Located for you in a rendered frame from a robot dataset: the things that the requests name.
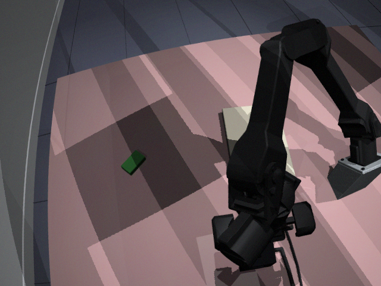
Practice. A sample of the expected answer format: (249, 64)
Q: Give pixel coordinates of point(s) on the green rectangular block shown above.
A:
(133, 162)

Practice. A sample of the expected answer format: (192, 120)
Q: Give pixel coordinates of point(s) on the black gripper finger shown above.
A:
(281, 238)

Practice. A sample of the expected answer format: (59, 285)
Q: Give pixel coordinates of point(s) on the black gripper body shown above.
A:
(302, 217)

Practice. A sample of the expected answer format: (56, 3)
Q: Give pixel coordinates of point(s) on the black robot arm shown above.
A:
(260, 189)

